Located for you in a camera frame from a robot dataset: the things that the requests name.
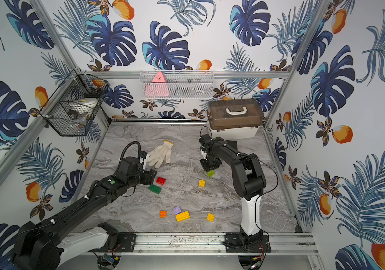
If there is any dark green lego brick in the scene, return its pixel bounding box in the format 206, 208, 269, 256
149, 184, 162, 195

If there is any yellow long lego brick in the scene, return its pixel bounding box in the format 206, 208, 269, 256
175, 211, 190, 222

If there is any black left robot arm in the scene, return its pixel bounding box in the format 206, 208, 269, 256
11, 156, 157, 270

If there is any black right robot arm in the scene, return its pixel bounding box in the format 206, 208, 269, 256
199, 134, 267, 253

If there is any red lego brick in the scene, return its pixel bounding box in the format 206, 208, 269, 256
156, 177, 166, 185

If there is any orange small lego brick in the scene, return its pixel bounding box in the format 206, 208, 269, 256
159, 210, 167, 218

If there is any yellow small lego brick front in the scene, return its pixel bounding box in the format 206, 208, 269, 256
207, 213, 215, 222

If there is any purple small lego brick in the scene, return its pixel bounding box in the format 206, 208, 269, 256
173, 206, 182, 215

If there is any white knit work glove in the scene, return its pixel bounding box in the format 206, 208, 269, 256
147, 141, 174, 169

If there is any black battery box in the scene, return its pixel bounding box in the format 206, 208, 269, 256
227, 141, 238, 152

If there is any brown lid tool box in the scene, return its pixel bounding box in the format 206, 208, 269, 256
207, 99, 264, 141

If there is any pink triangle object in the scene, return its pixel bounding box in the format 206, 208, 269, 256
144, 72, 170, 99

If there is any clear wall shelf tray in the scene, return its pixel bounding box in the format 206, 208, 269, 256
140, 70, 214, 100

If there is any black wire basket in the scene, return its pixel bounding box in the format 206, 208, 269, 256
39, 70, 110, 137

